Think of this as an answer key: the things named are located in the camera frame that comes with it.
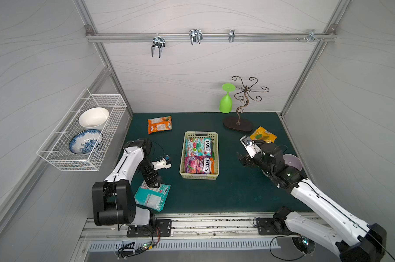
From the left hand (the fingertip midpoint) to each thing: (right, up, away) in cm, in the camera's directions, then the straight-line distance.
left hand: (152, 179), depth 81 cm
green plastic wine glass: (+39, +40, +14) cm, 57 cm away
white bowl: (-24, +31, -8) cm, 40 cm away
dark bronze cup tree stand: (+54, +28, +30) cm, 68 cm away
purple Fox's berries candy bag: (+25, +5, +8) cm, 26 cm away
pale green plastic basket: (+18, +22, +21) cm, 35 cm away
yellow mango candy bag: (+64, +22, +23) cm, 71 cm away
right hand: (+47, +18, -4) cm, 51 cm away
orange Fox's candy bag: (-4, +29, +31) cm, 42 cm away
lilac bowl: (+78, +7, +13) cm, 79 cm away
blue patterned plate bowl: (-22, +20, -15) cm, 34 cm away
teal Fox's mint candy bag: (+23, +14, +15) cm, 31 cm away
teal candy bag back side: (+1, -9, 0) cm, 9 cm away
